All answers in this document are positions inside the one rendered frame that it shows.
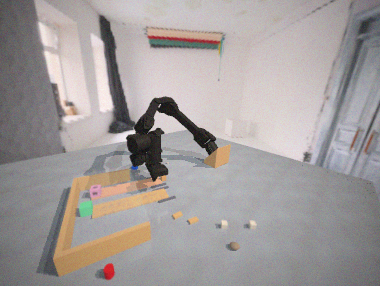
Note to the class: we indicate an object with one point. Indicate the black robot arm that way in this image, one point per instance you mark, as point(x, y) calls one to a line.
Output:
point(142, 140)

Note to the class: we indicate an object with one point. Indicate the small red cylinder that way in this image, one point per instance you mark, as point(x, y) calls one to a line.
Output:
point(108, 271)

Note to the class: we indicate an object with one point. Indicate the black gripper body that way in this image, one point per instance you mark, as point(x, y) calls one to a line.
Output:
point(157, 169)

